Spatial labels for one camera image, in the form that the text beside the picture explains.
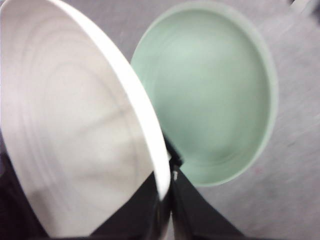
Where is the green plate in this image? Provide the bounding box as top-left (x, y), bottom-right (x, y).
top-left (131, 2), bottom-right (279, 186)

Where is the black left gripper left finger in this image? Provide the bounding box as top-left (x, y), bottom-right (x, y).
top-left (88, 171), bottom-right (172, 240)

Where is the white plate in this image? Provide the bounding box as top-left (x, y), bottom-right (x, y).
top-left (0, 0), bottom-right (171, 236)

